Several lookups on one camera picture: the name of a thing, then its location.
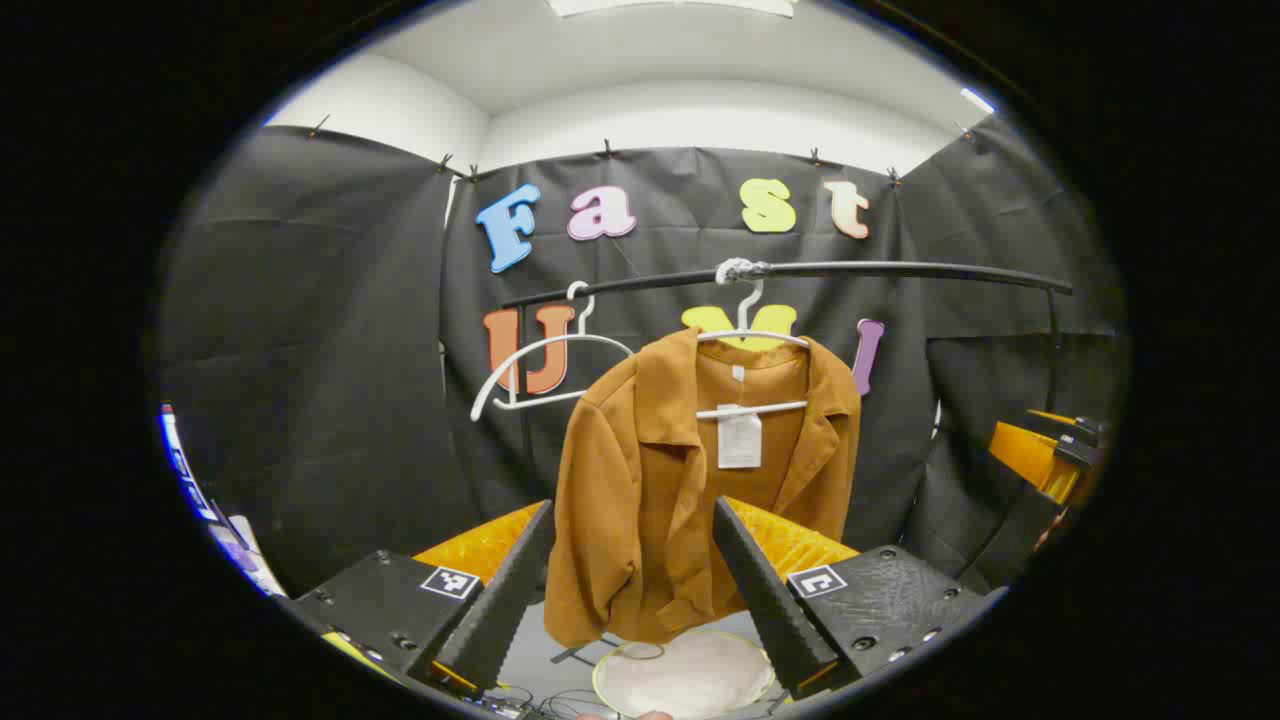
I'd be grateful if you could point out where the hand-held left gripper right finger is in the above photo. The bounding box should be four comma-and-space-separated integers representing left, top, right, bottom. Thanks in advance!
711, 495, 1009, 701

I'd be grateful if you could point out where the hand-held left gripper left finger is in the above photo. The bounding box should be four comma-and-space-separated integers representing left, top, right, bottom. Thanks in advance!
285, 500, 557, 698

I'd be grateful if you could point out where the white laundry hamper yellow rim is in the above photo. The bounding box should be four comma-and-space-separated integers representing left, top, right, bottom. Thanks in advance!
592, 628, 779, 720

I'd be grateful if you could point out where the brown jacket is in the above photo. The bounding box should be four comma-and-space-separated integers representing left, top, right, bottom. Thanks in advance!
543, 328, 863, 649

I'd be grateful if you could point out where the white clothes hanger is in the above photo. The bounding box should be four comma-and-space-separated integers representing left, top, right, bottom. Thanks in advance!
470, 281, 638, 422
695, 258, 811, 421

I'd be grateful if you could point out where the black clothes rack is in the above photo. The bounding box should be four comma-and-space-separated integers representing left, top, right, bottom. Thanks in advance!
500, 260, 1076, 666

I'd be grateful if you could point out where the black backdrop cloth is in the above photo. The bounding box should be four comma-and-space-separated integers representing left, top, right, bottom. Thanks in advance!
160, 115, 1126, 601

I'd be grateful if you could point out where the blue and white panel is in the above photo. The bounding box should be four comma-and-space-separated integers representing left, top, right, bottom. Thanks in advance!
158, 402, 286, 598

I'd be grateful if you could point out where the row of black cloth clips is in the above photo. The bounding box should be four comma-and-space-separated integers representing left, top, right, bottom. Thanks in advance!
308, 113, 976, 186

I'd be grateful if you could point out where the tangle of black cables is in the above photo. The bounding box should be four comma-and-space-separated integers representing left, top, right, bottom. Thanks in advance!
480, 685, 621, 720

